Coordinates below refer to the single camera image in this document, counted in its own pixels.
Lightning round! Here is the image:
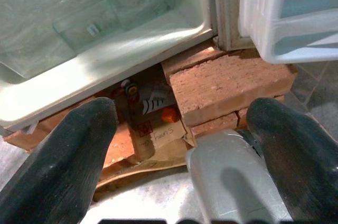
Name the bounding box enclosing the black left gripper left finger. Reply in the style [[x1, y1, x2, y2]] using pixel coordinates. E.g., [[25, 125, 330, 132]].
[[0, 97, 119, 224]]

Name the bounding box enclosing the striped black white packet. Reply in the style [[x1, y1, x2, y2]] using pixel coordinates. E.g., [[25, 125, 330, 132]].
[[141, 88, 175, 116]]

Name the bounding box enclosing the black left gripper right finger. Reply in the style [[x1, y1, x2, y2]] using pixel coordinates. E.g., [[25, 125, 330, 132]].
[[246, 97, 338, 224]]

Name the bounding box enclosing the clear glass fridge drawer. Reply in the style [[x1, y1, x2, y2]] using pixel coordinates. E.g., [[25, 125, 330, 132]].
[[52, 0, 121, 52]]

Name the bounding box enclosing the brown cardboard sheet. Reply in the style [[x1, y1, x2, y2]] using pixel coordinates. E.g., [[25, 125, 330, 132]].
[[93, 152, 198, 201]]

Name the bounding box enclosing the brown cardboard box with writing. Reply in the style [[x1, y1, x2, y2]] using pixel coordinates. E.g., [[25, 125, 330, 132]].
[[128, 117, 196, 162]]

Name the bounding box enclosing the white fridge door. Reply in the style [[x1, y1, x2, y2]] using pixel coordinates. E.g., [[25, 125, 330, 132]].
[[237, 0, 338, 65]]

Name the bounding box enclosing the large red brick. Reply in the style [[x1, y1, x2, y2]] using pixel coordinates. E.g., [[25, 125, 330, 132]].
[[168, 56, 298, 127]]

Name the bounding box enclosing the orange bottle cap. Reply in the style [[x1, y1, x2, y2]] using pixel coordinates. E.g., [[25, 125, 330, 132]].
[[161, 107, 180, 124]]

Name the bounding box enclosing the silver fridge body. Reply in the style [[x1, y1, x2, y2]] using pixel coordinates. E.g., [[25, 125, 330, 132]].
[[0, 0, 256, 136]]

